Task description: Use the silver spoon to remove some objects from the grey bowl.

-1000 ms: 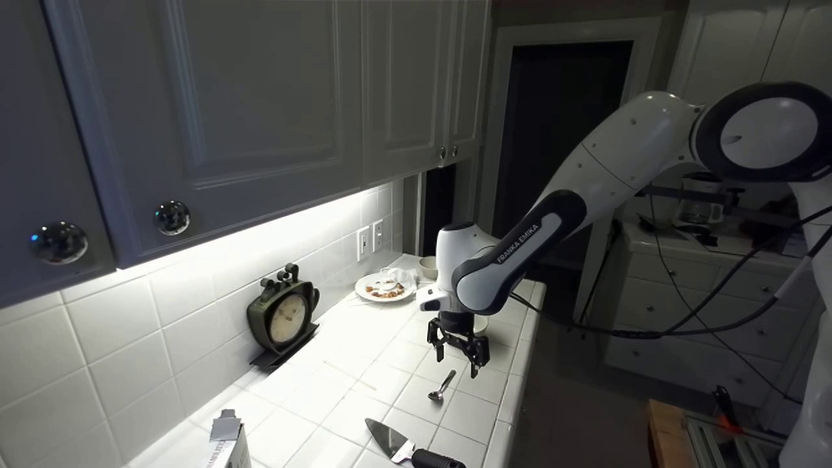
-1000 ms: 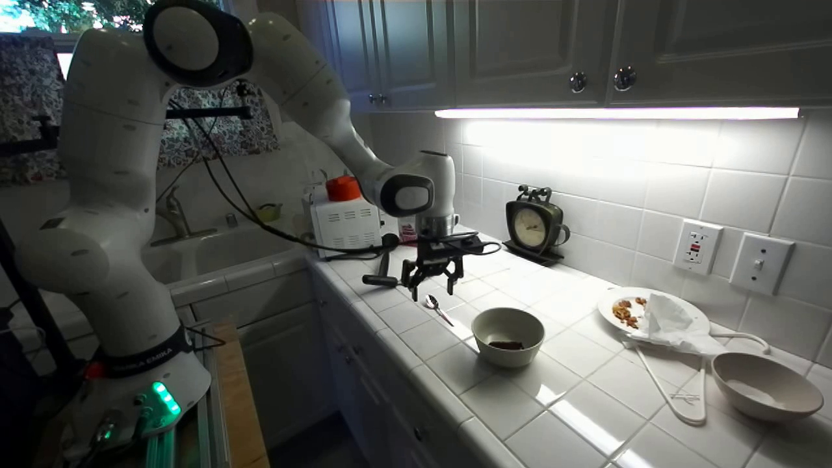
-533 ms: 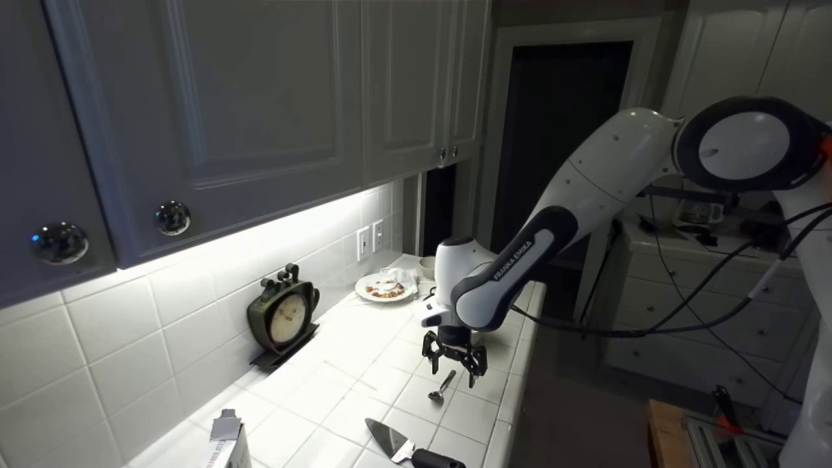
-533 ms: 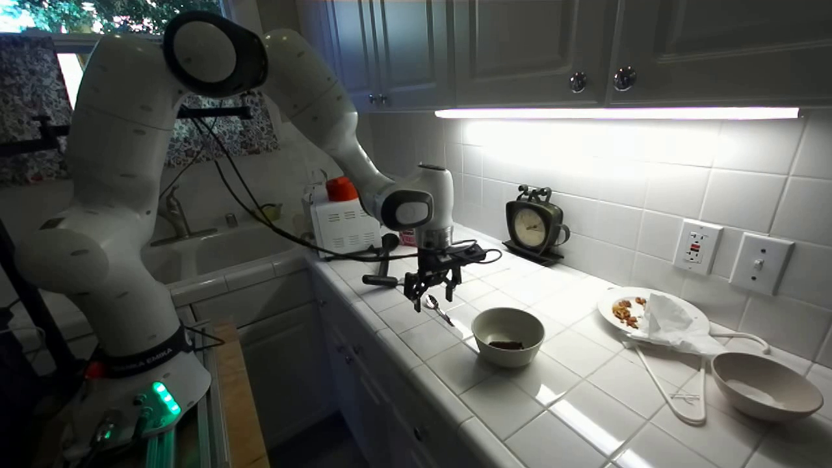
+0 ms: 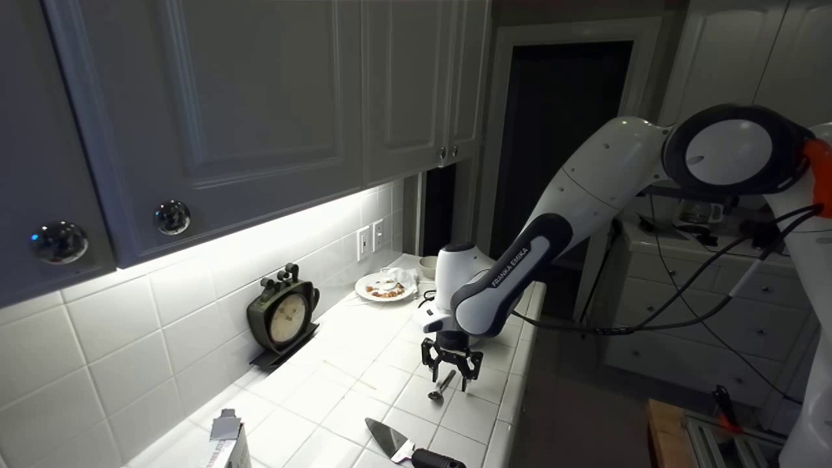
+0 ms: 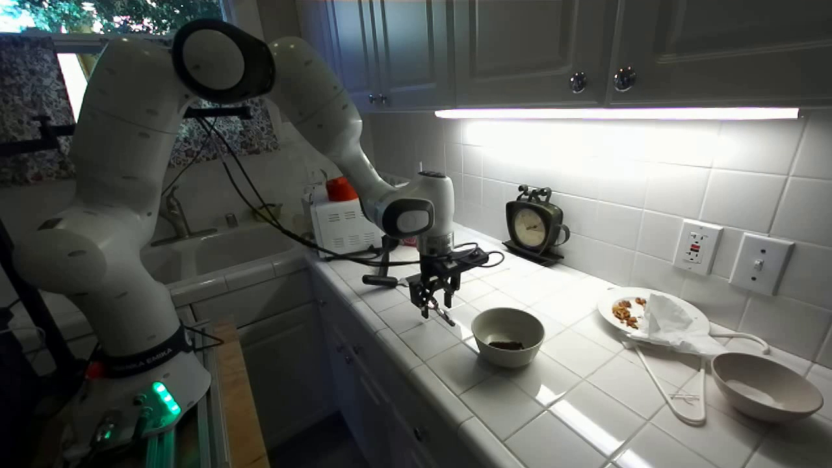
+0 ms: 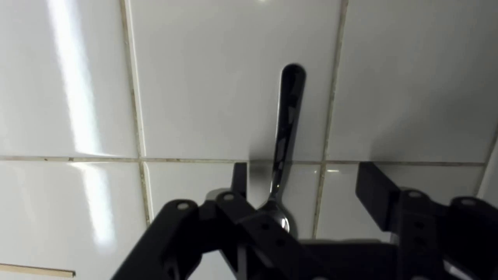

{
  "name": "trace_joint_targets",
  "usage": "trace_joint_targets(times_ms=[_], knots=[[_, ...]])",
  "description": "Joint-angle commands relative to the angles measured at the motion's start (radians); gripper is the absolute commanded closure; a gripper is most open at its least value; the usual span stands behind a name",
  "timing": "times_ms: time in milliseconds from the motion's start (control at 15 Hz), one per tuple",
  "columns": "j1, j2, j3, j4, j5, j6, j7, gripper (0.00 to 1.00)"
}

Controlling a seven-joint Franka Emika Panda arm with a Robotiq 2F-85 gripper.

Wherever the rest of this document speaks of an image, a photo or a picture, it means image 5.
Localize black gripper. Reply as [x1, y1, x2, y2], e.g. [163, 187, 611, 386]
[419, 325, 486, 394]

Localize silver spoon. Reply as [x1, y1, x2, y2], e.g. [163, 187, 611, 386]
[427, 365, 458, 406]

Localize orange food pieces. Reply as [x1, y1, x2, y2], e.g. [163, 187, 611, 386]
[367, 276, 407, 300]

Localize white electrical outlet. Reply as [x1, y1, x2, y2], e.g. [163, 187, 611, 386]
[351, 224, 373, 264]

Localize dark green retro clock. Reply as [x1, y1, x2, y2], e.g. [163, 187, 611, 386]
[243, 261, 321, 363]

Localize wooden board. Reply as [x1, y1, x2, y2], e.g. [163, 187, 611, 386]
[645, 394, 723, 468]

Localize white lower cabinet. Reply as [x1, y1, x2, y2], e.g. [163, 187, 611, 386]
[603, 230, 821, 410]

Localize narrow grey upper cabinet door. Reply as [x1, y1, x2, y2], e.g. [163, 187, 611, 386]
[360, 0, 455, 178]

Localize round metal cabinet knob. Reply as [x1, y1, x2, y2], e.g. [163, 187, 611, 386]
[26, 217, 91, 268]
[150, 196, 194, 239]

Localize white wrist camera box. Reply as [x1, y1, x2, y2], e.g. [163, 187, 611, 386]
[414, 304, 450, 333]

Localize black handled kitchen knife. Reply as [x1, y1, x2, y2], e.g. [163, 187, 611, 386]
[360, 415, 468, 468]

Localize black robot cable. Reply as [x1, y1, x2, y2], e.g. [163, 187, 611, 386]
[506, 192, 832, 410]

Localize white door frame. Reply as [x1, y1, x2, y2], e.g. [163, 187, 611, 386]
[475, 13, 674, 261]

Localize orange strap on arm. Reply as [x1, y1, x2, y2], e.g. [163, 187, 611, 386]
[800, 138, 832, 217]

